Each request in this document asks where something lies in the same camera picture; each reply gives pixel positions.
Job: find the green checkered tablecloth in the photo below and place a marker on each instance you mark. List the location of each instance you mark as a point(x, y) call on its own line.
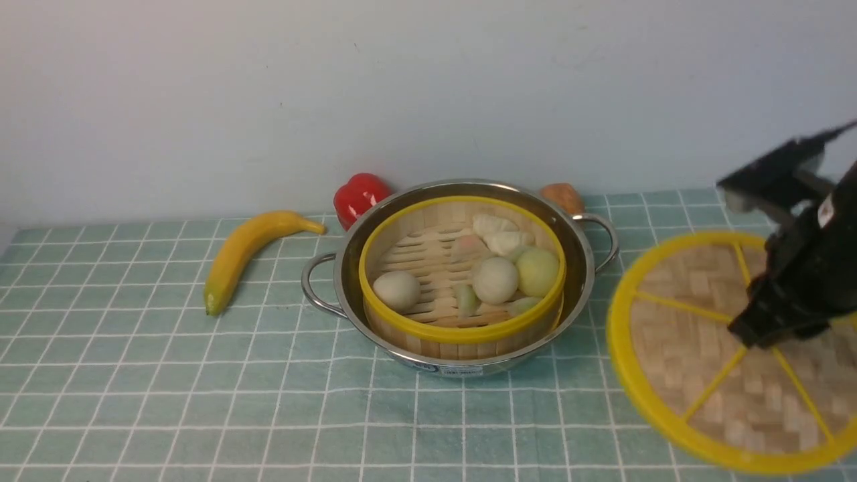
point(111, 370)

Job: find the small green dumpling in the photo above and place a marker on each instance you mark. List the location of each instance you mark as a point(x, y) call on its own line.
point(520, 306)
point(467, 301)

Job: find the bamboo steamer basket yellow rim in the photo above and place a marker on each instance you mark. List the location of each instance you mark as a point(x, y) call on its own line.
point(417, 239)

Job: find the white round bun front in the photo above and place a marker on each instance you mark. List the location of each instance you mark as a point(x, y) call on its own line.
point(399, 290)

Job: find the bamboo steamer lid yellow rim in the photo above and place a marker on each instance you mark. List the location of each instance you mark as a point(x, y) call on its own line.
point(780, 411)

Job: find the red bell pepper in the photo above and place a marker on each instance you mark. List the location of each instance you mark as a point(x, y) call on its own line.
point(354, 198)

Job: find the white pleated dumpling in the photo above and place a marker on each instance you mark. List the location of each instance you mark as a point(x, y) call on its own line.
point(507, 243)
point(484, 225)

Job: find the yellow banana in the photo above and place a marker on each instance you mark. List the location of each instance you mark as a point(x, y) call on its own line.
point(241, 247)

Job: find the pale green round bun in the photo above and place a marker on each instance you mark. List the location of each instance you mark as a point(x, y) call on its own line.
point(538, 269)

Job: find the stainless steel pot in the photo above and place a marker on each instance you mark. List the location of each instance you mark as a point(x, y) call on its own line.
point(331, 281)

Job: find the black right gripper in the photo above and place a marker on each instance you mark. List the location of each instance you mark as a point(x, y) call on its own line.
point(809, 276)

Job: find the pink peach bun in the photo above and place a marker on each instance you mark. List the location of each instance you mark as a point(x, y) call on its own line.
point(468, 247)

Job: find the small green dumpling front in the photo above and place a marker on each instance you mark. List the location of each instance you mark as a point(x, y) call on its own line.
point(520, 306)

